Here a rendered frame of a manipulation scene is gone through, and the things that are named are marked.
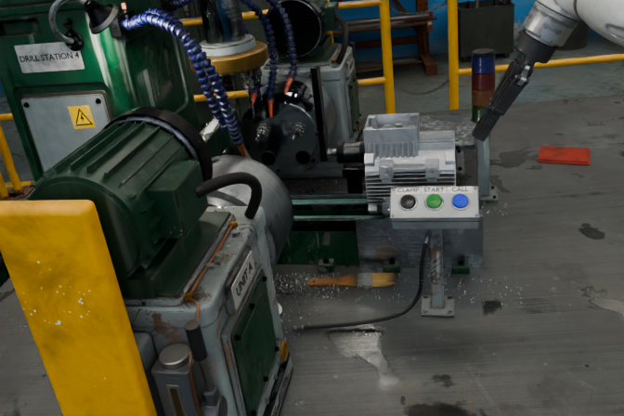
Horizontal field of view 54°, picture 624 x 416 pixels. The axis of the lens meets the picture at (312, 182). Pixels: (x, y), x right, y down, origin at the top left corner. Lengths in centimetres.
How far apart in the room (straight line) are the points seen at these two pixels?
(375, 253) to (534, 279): 36
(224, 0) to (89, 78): 33
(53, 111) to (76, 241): 76
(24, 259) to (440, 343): 81
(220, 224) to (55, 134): 61
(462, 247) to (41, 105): 100
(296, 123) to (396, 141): 38
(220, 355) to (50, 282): 25
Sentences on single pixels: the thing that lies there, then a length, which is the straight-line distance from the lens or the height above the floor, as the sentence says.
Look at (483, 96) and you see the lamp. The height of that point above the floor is 111.
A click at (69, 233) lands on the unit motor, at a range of 74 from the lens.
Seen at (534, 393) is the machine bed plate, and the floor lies 80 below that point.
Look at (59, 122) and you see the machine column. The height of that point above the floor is 124.
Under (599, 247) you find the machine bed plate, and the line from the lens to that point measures 161.
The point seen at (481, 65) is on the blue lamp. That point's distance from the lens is 166.
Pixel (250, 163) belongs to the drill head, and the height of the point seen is 115.
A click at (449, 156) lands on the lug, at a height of 108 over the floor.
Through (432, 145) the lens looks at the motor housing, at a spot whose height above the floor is 110.
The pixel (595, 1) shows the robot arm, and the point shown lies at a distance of 117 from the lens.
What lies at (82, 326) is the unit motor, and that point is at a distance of 81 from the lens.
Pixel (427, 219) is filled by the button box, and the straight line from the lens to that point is 120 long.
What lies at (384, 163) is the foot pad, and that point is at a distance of 137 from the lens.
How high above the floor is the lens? 163
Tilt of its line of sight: 25 degrees down
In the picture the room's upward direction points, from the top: 7 degrees counter-clockwise
